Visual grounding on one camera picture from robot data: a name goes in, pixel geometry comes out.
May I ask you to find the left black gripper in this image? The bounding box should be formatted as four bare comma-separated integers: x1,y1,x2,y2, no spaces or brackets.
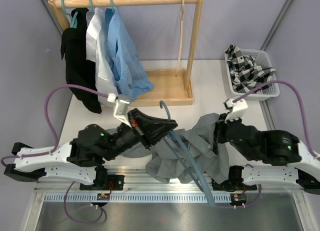
102,108,179,162

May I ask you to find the blue-grey hanger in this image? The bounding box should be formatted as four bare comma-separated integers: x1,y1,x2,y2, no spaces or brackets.
159,99,216,208

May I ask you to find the black white checkered shirt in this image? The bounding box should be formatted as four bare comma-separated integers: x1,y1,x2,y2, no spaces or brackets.
225,44,276,94

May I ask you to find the wooden hanger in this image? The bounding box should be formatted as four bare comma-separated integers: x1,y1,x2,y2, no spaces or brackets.
175,0,185,77

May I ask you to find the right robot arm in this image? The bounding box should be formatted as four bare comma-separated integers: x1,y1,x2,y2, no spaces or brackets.
213,113,320,195

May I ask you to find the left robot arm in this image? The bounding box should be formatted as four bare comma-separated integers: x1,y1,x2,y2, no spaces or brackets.
3,108,178,191

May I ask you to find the light blue shirt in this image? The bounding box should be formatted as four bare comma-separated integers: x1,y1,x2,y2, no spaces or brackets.
104,7,154,102

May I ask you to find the teal hanger of black shirt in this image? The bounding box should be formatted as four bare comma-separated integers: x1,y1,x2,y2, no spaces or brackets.
61,0,78,29

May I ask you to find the teal hanger of blue shirt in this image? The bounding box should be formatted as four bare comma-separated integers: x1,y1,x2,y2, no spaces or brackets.
109,0,116,13

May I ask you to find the teal hanger of white shirt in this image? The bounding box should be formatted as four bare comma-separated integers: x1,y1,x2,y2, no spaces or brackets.
89,0,95,12

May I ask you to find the wooden clothes rack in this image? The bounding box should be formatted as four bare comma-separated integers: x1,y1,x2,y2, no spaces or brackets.
47,0,205,108

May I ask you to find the white plastic basket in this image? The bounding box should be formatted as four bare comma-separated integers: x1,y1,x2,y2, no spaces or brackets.
224,48,280,101

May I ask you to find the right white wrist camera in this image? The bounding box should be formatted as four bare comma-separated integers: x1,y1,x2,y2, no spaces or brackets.
224,98,248,123

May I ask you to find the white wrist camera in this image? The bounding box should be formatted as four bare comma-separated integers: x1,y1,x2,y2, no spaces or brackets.
107,93,131,127
224,98,248,123

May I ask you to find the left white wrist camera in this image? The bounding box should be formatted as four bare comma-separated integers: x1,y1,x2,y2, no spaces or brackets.
107,93,131,127

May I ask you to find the aluminium mounting rail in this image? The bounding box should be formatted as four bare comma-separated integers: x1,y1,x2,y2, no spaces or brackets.
34,166,303,203

